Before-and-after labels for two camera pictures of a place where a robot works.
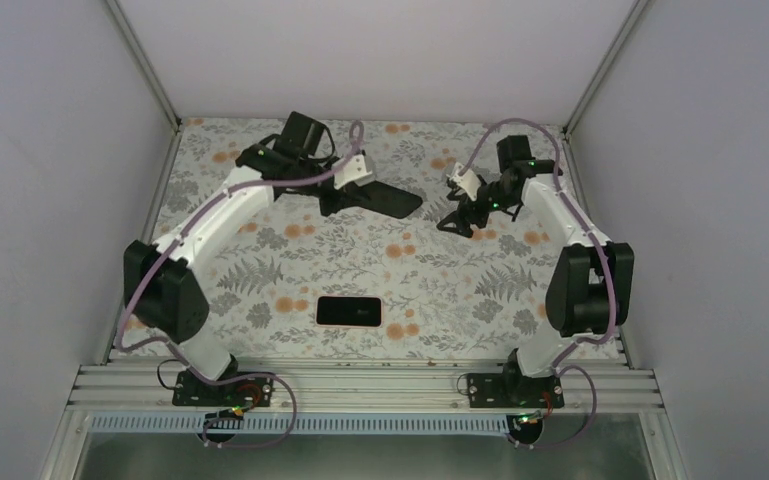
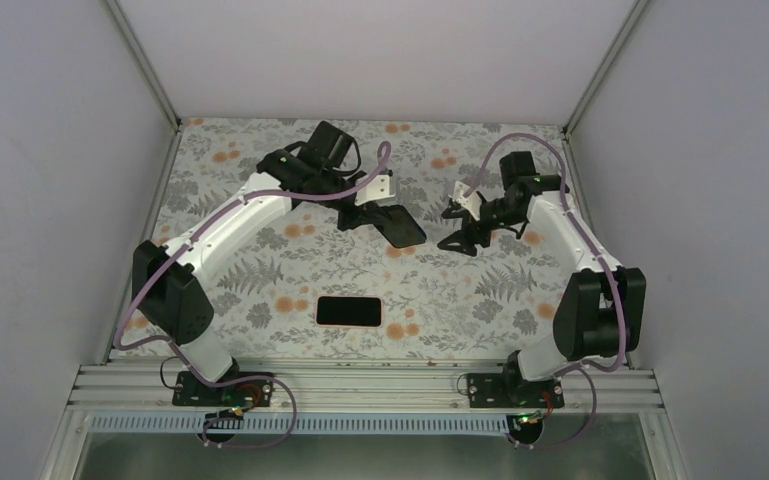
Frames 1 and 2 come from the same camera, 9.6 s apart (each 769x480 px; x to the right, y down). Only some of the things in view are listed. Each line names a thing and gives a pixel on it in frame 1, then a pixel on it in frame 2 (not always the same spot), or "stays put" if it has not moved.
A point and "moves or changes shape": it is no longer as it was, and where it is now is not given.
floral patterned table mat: (469, 277) stays put
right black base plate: (512, 389) stays put
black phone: (387, 200) moves or changes shape
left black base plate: (236, 390) stays put
